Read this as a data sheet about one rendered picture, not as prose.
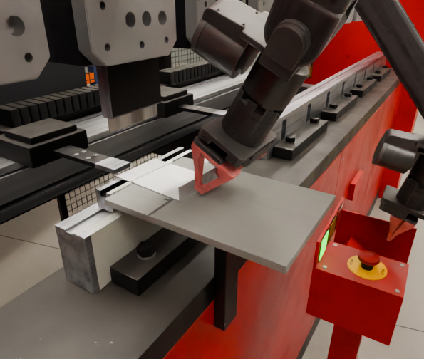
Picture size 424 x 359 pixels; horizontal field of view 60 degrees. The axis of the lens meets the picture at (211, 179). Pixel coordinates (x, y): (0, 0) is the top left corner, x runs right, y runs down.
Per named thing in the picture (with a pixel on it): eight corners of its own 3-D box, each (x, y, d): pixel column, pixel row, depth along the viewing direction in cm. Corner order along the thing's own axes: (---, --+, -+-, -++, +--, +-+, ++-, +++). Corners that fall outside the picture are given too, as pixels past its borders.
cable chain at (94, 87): (13, 129, 77) (9, 110, 75) (-2, 124, 80) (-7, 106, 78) (137, 95, 105) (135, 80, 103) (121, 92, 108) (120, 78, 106)
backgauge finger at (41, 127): (95, 191, 55) (90, 160, 53) (-4, 156, 67) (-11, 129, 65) (148, 164, 64) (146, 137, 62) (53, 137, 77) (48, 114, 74)
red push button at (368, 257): (375, 279, 69) (379, 263, 67) (353, 272, 70) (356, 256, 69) (378, 267, 72) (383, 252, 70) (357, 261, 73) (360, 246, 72)
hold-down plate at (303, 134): (291, 161, 93) (292, 149, 92) (271, 157, 96) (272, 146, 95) (326, 129, 116) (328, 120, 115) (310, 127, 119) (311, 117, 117)
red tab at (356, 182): (352, 201, 141) (355, 184, 138) (346, 199, 142) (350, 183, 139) (360, 186, 152) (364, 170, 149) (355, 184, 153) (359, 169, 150)
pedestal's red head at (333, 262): (389, 346, 69) (412, 270, 61) (305, 313, 76) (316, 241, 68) (400, 283, 84) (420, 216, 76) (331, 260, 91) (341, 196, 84)
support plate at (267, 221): (285, 274, 38) (286, 266, 37) (104, 205, 50) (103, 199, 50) (335, 201, 51) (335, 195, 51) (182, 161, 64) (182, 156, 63)
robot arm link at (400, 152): (477, 134, 58) (465, 117, 65) (402, 112, 60) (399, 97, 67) (437, 194, 64) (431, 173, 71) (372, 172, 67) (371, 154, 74)
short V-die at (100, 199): (112, 213, 52) (110, 194, 51) (98, 207, 54) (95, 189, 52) (193, 165, 67) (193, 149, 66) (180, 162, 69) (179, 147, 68)
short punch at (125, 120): (115, 133, 50) (105, 60, 45) (104, 131, 51) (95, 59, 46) (162, 116, 57) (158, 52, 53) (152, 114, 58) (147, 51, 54)
